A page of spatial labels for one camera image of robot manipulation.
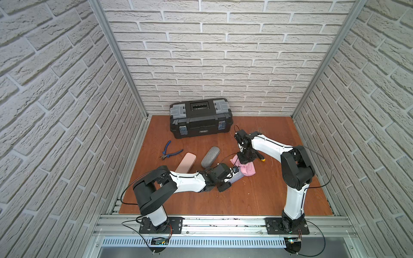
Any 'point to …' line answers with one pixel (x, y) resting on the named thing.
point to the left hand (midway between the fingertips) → (228, 177)
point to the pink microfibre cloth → (247, 169)
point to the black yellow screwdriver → (263, 159)
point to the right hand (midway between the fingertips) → (248, 160)
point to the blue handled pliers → (164, 153)
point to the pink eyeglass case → (186, 163)
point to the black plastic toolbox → (201, 117)
